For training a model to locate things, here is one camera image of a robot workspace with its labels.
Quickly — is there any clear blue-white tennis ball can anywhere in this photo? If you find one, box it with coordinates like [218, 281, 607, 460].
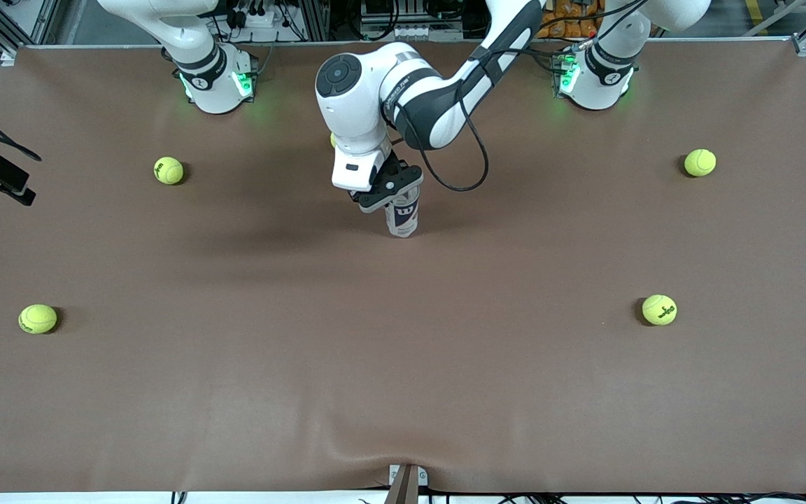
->
[385, 183, 420, 239]

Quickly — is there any brown table mat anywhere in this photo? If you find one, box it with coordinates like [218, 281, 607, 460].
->
[0, 38, 806, 494]

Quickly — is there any white power strip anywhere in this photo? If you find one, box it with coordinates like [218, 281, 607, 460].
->
[389, 24, 463, 41]

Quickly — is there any power strip with black plugs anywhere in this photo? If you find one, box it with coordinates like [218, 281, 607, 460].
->
[225, 0, 292, 29]

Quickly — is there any pile of orange packs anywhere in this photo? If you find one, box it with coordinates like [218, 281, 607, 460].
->
[539, 0, 603, 39]

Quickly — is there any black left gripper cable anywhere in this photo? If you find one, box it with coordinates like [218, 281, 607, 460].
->
[393, 87, 491, 193]

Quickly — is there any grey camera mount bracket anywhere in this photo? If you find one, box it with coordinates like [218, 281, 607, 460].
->
[383, 463, 428, 504]

